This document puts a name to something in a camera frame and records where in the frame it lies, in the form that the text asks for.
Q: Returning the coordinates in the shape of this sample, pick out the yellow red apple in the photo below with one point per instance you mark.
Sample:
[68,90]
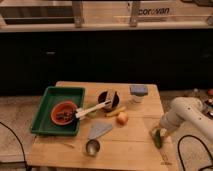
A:
[122,118]

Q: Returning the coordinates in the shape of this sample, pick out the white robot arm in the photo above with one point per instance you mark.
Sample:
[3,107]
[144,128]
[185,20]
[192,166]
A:
[187,109]

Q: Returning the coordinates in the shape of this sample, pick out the yellow banana piece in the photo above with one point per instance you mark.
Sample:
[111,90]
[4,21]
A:
[116,111]

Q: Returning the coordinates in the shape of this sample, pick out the jar with blue lid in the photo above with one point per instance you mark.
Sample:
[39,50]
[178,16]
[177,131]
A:
[138,92]

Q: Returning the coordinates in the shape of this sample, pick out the blue triangular cloth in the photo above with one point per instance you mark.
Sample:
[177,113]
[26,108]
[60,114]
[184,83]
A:
[99,128]

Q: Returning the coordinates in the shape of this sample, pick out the wooden block in bowl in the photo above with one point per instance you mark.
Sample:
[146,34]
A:
[110,97]

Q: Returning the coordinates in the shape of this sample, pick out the black bowl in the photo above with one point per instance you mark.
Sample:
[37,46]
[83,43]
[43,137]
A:
[102,98]

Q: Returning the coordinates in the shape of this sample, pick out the orange bowl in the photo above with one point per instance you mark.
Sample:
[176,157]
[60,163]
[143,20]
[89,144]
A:
[63,113]

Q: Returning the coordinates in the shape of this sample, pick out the green plastic tray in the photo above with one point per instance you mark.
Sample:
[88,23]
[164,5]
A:
[42,123]

